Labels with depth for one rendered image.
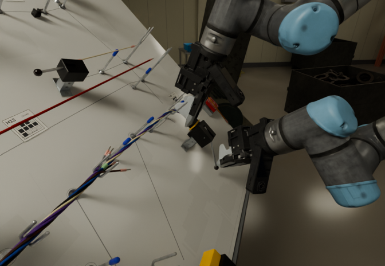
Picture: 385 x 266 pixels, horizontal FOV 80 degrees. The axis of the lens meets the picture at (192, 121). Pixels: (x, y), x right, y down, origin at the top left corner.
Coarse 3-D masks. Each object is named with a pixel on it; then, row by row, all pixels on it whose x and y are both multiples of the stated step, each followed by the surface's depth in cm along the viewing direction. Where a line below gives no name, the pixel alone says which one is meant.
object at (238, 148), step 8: (264, 120) 52; (272, 120) 53; (240, 128) 56; (248, 128) 57; (256, 128) 53; (264, 128) 50; (232, 136) 59; (240, 136) 55; (248, 136) 56; (256, 136) 54; (264, 136) 49; (232, 144) 58; (240, 144) 55; (248, 144) 55; (264, 144) 49; (232, 152) 58; (240, 152) 55; (248, 152) 54; (272, 152) 49; (240, 160) 55; (248, 160) 56
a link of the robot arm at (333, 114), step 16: (336, 96) 39; (304, 112) 42; (320, 112) 39; (336, 112) 37; (352, 112) 40; (288, 128) 44; (304, 128) 41; (320, 128) 39; (336, 128) 37; (352, 128) 38; (288, 144) 45; (304, 144) 43; (320, 144) 40; (336, 144) 39
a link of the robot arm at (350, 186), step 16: (352, 144) 40; (368, 144) 44; (320, 160) 41; (336, 160) 39; (352, 160) 39; (368, 160) 41; (320, 176) 43; (336, 176) 39; (352, 176) 38; (368, 176) 39; (336, 192) 40; (352, 192) 38; (368, 192) 38
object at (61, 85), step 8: (64, 64) 43; (72, 64) 45; (80, 64) 46; (40, 72) 41; (64, 72) 44; (72, 72) 44; (80, 72) 45; (88, 72) 47; (56, 80) 49; (64, 80) 45; (72, 80) 46; (80, 80) 47; (64, 88) 48
